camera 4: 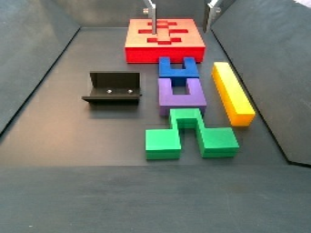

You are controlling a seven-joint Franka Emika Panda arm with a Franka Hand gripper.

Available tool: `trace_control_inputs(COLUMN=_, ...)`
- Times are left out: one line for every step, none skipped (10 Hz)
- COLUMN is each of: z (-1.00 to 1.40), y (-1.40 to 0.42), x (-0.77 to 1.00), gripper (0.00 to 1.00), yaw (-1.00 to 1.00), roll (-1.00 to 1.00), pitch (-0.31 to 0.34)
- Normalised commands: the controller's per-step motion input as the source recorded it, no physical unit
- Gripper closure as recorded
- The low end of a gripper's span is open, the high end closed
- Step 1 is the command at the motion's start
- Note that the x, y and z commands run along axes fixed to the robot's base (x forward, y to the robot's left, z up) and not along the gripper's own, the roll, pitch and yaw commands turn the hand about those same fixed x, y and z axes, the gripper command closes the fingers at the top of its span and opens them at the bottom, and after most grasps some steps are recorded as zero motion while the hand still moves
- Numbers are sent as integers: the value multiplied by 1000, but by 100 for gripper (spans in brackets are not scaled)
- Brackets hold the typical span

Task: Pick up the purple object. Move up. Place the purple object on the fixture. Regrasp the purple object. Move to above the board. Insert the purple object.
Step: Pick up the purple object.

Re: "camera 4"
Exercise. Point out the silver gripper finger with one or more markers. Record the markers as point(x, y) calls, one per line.
point(212, 10)
point(149, 10)

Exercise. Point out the purple U-shaped block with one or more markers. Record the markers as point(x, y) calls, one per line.
point(192, 98)

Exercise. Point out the red puzzle board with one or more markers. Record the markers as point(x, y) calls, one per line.
point(175, 40)

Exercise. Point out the blue U-shaped block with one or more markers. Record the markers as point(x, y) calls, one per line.
point(177, 74)

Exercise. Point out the yellow long block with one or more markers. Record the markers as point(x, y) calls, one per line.
point(235, 101)

